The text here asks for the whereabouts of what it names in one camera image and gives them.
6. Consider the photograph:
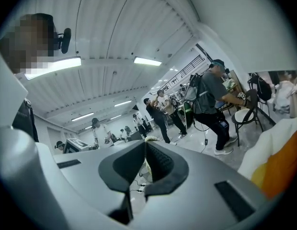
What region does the black stair railing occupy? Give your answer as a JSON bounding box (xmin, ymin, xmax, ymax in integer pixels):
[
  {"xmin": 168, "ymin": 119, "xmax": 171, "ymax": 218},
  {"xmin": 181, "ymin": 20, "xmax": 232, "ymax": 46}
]
[{"xmin": 171, "ymin": 54, "xmax": 207, "ymax": 81}]

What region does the white beanbag chair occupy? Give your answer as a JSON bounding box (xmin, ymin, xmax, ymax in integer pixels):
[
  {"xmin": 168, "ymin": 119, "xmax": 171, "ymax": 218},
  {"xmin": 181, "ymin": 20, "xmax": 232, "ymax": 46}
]
[{"xmin": 237, "ymin": 115, "xmax": 297, "ymax": 184}]

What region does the wooden shelf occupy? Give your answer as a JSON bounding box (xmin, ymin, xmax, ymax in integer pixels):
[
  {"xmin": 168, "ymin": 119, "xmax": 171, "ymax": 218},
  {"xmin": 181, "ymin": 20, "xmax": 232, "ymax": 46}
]
[{"xmin": 224, "ymin": 69, "xmax": 244, "ymax": 98}]

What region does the person's head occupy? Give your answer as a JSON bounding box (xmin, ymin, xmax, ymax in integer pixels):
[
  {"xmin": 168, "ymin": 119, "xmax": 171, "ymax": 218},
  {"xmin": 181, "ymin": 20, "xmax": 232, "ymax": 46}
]
[{"xmin": 0, "ymin": 12, "xmax": 58, "ymax": 74}]

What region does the dark chair with white seat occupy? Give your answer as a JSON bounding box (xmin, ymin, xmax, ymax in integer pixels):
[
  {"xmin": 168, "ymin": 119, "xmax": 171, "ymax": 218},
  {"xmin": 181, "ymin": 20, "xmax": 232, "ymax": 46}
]
[{"xmin": 231, "ymin": 89, "xmax": 264, "ymax": 147}]

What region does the white plastic bag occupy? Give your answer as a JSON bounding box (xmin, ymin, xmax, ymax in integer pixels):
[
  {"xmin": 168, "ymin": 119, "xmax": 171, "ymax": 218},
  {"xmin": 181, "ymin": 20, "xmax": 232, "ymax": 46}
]
[{"xmin": 272, "ymin": 80, "xmax": 297, "ymax": 116}]

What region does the person's black shirt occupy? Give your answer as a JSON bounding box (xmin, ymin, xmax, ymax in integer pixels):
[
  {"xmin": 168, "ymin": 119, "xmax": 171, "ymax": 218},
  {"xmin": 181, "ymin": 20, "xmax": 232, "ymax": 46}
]
[{"xmin": 11, "ymin": 98, "xmax": 40, "ymax": 143}]

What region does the black head camera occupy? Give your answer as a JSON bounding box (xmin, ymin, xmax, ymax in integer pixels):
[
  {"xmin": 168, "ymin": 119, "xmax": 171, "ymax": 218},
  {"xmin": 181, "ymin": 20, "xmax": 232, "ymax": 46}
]
[{"xmin": 56, "ymin": 27, "xmax": 72, "ymax": 55}]

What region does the long ceiling light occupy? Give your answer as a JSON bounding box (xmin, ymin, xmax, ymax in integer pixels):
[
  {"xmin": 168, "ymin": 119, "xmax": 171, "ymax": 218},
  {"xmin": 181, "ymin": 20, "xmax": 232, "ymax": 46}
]
[
  {"xmin": 133, "ymin": 56, "xmax": 163, "ymax": 68},
  {"xmin": 114, "ymin": 100, "xmax": 133, "ymax": 108},
  {"xmin": 23, "ymin": 56, "xmax": 82, "ymax": 81},
  {"xmin": 71, "ymin": 112, "xmax": 95, "ymax": 122}
]

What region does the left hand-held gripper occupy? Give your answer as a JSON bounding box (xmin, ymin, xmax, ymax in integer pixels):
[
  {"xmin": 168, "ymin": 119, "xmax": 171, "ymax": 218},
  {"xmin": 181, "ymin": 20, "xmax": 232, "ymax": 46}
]
[{"xmin": 63, "ymin": 138, "xmax": 90, "ymax": 154}]

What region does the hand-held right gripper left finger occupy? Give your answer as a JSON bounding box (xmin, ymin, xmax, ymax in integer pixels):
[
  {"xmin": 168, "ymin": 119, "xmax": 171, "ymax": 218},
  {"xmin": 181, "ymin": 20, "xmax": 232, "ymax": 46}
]
[{"xmin": 52, "ymin": 140, "xmax": 147, "ymax": 230}]

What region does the light green cloth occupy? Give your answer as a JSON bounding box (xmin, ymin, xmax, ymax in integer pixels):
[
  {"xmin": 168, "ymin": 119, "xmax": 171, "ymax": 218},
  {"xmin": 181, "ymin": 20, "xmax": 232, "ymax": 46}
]
[{"xmin": 222, "ymin": 79, "xmax": 236, "ymax": 89}]

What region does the orange cushion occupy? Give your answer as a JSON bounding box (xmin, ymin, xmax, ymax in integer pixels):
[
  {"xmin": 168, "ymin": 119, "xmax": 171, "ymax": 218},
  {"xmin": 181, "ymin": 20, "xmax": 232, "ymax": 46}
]
[{"xmin": 260, "ymin": 130, "xmax": 297, "ymax": 199}]

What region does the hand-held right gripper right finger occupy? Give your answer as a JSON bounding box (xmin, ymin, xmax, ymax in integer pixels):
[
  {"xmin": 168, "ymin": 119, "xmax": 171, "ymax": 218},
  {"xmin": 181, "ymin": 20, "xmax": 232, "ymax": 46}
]
[{"xmin": 133, "ymin": 140, "xmax": 269, "ymax": 230}]

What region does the yellow cushion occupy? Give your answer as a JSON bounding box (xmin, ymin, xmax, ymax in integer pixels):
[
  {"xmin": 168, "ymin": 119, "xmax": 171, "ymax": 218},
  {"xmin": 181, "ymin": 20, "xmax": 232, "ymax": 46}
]
[{"xmin": 250, "ymin": 163, "xmax": 268, "ymax": 189}]

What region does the black backpack with white cord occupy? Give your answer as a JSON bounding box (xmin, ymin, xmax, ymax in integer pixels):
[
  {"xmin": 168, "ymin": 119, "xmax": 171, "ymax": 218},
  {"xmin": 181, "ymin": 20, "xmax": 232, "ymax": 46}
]
[{"xmin": 247, "ymin": 72, "xmax": 273, "ymax": 103}]

